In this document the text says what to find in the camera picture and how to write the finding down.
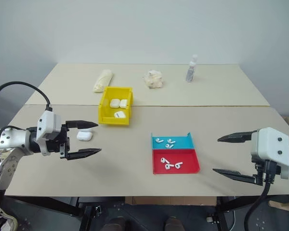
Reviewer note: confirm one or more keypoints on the red plastic tray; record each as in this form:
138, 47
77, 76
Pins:
190, 163

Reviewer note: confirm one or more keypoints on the dark rounded shape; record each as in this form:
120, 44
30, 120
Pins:
174, 224
115, 225

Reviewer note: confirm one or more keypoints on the light wooden piece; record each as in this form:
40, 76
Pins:
283, 205

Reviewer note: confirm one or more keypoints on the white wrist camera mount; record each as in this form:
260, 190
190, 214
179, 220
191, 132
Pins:
271, 146
48, 124

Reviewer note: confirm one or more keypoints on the black table frame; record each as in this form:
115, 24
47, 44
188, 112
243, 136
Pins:
53, 205

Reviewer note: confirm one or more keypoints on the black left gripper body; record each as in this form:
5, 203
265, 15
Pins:
65, 144

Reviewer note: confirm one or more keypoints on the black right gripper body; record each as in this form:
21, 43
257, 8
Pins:
260, 169

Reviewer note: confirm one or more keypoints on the crumpled white tissue wad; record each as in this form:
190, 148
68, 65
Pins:
154, 79

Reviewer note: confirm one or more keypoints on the clear bottle with white cap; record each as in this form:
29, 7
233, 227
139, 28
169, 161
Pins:
190, 72

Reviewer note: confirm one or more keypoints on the blue plastic tray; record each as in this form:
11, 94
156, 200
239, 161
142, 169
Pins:
183, 142

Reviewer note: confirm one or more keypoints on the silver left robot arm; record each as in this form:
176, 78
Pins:
8, 142

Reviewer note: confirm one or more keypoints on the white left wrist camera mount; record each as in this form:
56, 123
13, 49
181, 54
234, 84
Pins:
48, 124

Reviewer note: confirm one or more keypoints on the cream rolled bag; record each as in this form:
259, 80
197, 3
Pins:
103, 80

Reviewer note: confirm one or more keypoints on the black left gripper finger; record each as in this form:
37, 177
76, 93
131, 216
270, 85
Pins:
83, 124
86, 153

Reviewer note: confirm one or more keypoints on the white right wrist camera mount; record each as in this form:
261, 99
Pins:
271, 146

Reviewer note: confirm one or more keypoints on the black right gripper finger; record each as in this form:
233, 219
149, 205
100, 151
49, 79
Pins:
240, 176
238, 137

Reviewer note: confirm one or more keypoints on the flat brown cardboard sheet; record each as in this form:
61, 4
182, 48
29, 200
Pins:
171, 200

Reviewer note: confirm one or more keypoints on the yellow plastic bin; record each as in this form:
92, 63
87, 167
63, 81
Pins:
103, 108

